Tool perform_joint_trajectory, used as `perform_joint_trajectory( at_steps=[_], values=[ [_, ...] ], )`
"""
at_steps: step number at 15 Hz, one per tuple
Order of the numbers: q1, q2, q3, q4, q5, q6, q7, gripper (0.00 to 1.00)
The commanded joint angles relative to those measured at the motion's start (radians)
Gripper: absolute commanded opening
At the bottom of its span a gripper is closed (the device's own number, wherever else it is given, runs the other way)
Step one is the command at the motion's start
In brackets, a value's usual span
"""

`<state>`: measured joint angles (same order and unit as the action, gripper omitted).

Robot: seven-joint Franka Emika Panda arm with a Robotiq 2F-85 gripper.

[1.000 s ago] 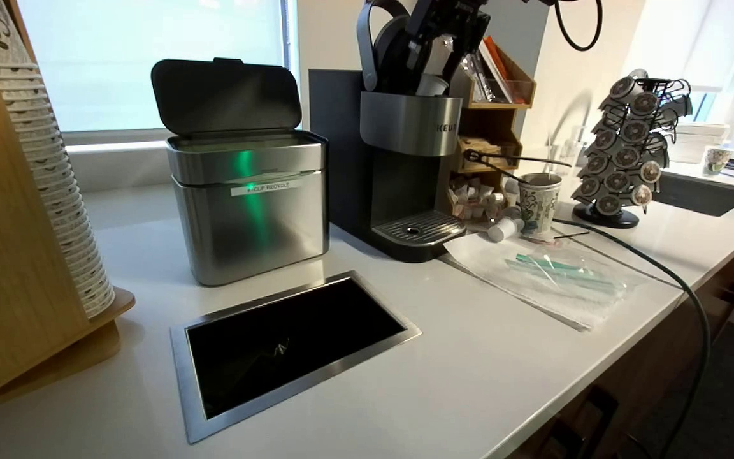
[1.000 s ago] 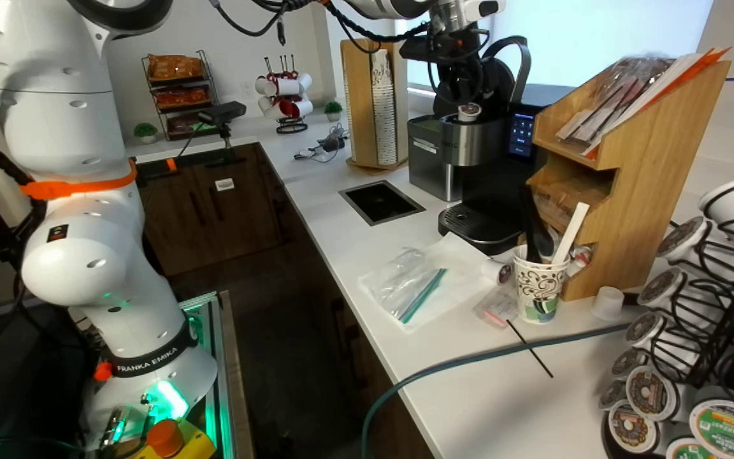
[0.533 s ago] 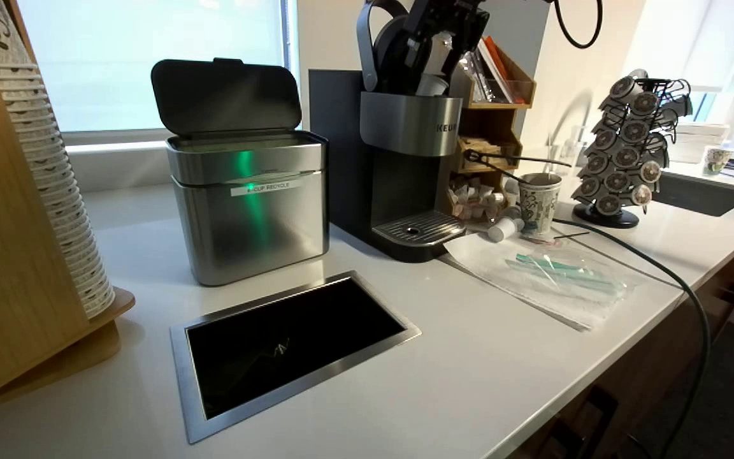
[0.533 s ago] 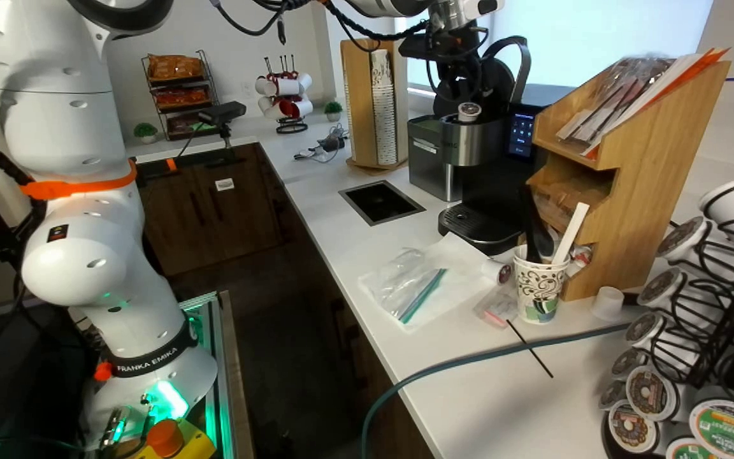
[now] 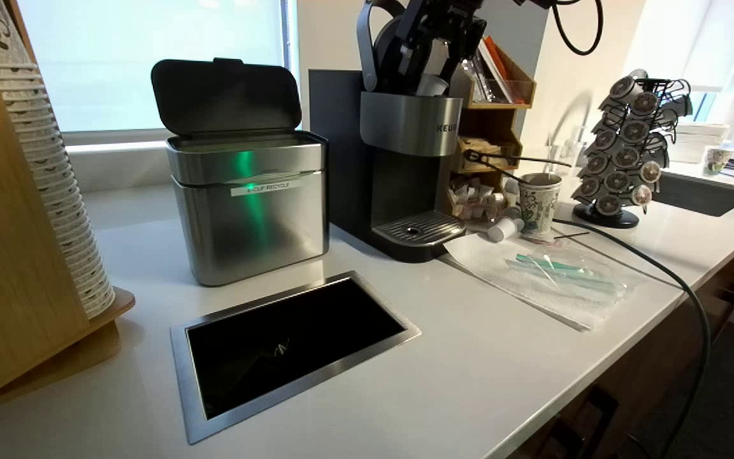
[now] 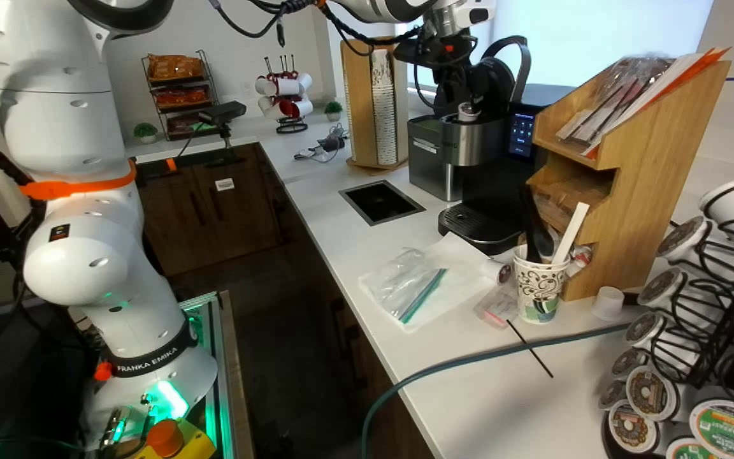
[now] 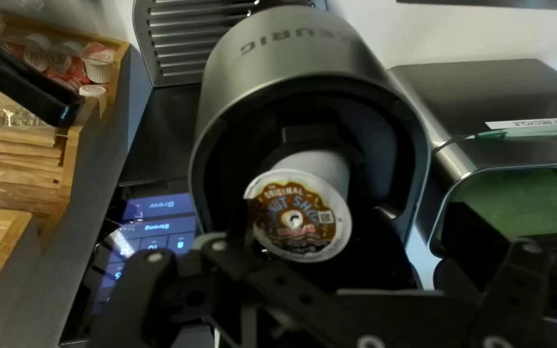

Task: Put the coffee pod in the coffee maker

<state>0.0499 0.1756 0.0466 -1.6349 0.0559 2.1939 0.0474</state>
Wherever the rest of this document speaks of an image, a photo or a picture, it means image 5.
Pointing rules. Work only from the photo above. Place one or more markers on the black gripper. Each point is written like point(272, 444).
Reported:
point(421, 27)

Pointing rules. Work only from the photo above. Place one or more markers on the black silver coffee maker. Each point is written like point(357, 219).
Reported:
point(387, 150)

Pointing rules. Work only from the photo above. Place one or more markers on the wooden condiment organizer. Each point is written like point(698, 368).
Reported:
point(480, 182)

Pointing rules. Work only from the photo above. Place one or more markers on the patterned paper cup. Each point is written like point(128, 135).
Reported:
point(539, 198)

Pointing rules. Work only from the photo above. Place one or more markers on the silver lidded trash bin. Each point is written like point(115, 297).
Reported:
point(248, 180)

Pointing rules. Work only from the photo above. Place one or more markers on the white creamer cup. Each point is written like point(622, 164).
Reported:
point(503, 231)

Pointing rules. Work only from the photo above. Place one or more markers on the clear plastic bag of stirrers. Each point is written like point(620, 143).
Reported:
point(554, 279)

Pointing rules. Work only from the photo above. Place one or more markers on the countertop sink basin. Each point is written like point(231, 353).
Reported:
point(698, 194)

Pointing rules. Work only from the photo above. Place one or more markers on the stack of paper cups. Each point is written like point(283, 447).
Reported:
point(32, 116)

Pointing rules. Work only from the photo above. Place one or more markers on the wooden cup dispenser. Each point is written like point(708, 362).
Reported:
point(44, 333)

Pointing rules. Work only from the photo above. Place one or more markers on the black wire pod carousel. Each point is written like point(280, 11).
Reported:
point(622, 167)

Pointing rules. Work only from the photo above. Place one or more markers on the countertop trash chute frame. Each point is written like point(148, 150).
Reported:
point(246, 359)

